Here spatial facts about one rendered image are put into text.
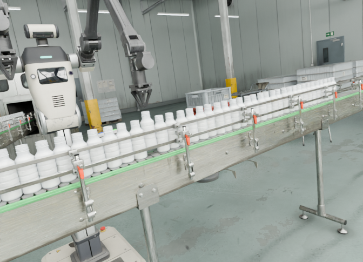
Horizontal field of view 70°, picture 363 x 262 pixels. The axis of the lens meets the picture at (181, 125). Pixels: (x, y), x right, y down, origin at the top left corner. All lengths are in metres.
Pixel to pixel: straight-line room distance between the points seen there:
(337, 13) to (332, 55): 1.49
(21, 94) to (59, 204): 3.86
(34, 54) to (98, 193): 0.93
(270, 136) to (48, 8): 12.87
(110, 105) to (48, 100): 9.21
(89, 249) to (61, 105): 0.91
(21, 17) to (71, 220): 12.76
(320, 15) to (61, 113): 11.36
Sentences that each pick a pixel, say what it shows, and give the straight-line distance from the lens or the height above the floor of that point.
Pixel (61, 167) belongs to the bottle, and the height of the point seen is 1.06.
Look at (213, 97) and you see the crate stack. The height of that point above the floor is 1.01.
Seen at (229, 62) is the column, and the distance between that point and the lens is 11.59.
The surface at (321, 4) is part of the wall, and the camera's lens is 12.23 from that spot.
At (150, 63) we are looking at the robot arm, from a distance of 1.05.
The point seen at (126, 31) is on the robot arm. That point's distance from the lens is 1.15.
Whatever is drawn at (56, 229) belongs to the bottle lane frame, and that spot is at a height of 0.86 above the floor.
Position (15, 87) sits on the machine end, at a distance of 4.80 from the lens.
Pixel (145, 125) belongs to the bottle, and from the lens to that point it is 1.11.
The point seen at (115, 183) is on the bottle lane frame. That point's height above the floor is 0.95.
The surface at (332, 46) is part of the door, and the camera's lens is 11.85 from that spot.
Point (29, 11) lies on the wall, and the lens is 13.66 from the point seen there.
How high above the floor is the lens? 1.30
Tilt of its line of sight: 10 degrees down
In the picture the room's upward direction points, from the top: 8 degrees counter-clockwise
